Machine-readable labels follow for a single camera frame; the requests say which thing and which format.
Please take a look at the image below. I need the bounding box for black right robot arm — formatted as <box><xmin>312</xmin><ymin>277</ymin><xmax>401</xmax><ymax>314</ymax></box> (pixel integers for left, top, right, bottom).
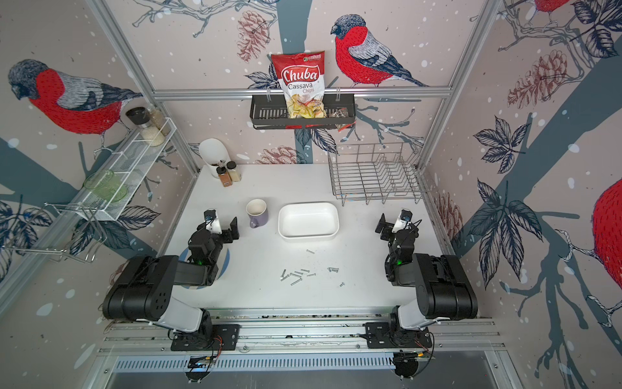
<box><xmin>375</xmin><ymin>209</ymin><xmax>479</xmax><ymax>336</ymax></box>

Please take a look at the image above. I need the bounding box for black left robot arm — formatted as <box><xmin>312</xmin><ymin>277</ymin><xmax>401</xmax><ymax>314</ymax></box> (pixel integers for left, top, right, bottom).
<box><xmin>102</xmin><ymin>209</ymin><xmax>240</xmax><ymax>340</ymax></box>

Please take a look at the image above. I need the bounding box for white storage box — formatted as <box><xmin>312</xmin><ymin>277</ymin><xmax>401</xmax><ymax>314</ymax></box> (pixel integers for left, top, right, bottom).
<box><xmin>278</xmin><ymin>202</ymin><xmax>340</xmax><ymax>242</ymax></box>

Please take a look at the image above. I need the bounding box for purple mug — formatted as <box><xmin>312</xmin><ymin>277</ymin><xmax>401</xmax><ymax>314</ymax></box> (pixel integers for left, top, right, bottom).
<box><xmin>246</xmin><ymin>199</ymin><xmax>269</xmax><ymax>229</ymax></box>

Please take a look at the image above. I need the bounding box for blue striped plate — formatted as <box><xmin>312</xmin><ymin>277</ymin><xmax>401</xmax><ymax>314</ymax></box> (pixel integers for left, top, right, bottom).
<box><xmin>178</xmin><ymin>247</ymin><xmax>231</xmax><ymax>280</ymax></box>

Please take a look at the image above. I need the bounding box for orange spice bottle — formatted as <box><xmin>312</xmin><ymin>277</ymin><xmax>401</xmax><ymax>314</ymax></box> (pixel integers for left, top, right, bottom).
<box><xmin>216</xmin><ymin>166</ymin><xmax>233</xmax><ymax>187</ymax></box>

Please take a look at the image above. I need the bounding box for metal dish rack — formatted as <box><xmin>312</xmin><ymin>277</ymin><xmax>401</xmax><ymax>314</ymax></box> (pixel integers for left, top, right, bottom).
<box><xmin>328</xmin><ymin>143</ymin><xmax>422</xmax><ymax>204</ymax></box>

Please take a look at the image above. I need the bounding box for yellow spice bottle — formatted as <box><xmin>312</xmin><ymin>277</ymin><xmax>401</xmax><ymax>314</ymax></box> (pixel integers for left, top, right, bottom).
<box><xmin>226</xmin><ymin>160</ymin><xmax>241</xmax><ymax>183</ymax></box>

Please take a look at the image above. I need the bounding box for white utensil holder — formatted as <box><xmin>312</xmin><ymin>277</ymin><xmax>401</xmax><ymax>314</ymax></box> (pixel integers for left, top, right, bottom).
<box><xmin>199</xmin><ymin>138</ymin><xmax>231</xmax><ymax>178</ymax></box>

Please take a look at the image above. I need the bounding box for green glass bowl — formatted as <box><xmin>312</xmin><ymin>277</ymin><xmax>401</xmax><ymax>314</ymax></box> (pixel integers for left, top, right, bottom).
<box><xmin>84</xmin><ymin>170</ymin><xmax>128</xmax><ymax>203</ymax></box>

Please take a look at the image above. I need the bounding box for black lid spice jar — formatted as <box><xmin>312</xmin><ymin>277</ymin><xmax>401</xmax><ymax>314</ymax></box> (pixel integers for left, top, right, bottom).
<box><xmin>126</xmin><ymin>107</ymin><xmax>165</xmax><ymax>147</ymax></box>

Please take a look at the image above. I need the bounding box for red Chuba chips bag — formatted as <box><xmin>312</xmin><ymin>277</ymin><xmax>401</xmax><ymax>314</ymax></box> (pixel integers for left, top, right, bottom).
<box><xmin>271</xmin><ymin>51</ymin><xmax>327</xmax><ymax>119</ymax></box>

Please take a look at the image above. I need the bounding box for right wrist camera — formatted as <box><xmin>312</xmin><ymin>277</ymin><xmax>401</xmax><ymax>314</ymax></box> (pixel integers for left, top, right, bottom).
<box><xmin>392</xmin><ymin>209</ymin><xmax>412</xmax><ymax>233</ymax></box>

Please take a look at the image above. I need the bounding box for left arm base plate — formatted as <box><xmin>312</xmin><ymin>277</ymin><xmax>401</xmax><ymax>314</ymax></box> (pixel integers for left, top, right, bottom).
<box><xmin>170</xmin><ymin>324</ymin><xmax>241</xmax><ymax>352</ymax></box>

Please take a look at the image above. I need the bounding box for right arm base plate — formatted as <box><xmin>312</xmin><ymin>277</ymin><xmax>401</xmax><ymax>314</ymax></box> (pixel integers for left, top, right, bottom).
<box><xmin>361</xmin><ymin>322</ymin><xmax>432</xmax><ymax>350</ymax></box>

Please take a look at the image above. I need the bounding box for white wire wall shelf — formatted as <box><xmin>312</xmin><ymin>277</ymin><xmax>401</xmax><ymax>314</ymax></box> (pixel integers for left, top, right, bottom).
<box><xmin>75</xmin><ymin>118</ymin><xmax>177</xmax><ymax>221</ymax></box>

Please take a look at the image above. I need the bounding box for black wire basket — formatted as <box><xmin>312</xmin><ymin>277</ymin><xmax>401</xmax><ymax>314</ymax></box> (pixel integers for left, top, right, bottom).
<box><xmin>249</xmin><ymin>94</ymin><xmax>356</xmax><ymax>130</ymax></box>

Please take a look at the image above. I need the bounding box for metal wire hanger rack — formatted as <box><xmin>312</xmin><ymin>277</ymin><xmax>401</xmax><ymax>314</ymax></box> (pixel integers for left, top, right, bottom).
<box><xmin>1</xmin><ymin>203</ymin><xmax>108</xmax><ymax>267</ymax></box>

